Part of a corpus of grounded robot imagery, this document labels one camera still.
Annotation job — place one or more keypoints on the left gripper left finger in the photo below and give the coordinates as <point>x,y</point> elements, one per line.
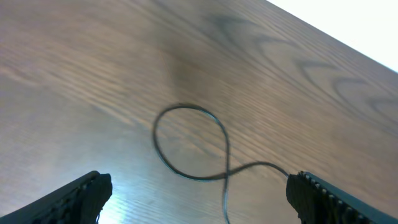
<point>79,202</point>

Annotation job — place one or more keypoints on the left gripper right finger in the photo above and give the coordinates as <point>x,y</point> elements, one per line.
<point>318,202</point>

